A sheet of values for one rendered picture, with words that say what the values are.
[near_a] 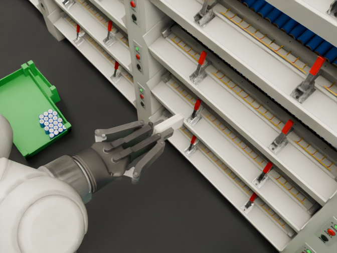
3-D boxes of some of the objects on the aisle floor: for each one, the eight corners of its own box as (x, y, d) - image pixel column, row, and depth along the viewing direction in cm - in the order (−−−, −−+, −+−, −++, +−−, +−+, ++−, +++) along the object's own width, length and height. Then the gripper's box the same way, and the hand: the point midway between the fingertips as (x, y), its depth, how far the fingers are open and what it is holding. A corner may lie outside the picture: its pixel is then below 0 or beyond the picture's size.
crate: (-6, 140, 145) (-14, 129, 138) (-28, 108, 153) (-37, 96, 147) (60, 100, 156) (56, 88, 149) (36, 72, 164) (31, 59, 158)
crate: (71, 130, 147) (71, 125, 140) (25, 160, 140) (23, 156, 133) (27, 71, 149) (25, 62, 142) (-20, 97, 142) (-25, 89, 134)
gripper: (60, 162, 69) (158, 112, 82) (101, 214, 64) (198, 151, 76) (58, 137, 64) (163, 87, 76) (102, 192, 58) (207, 127, 71)
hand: (168, 126), depth 74 cm, fingers closed
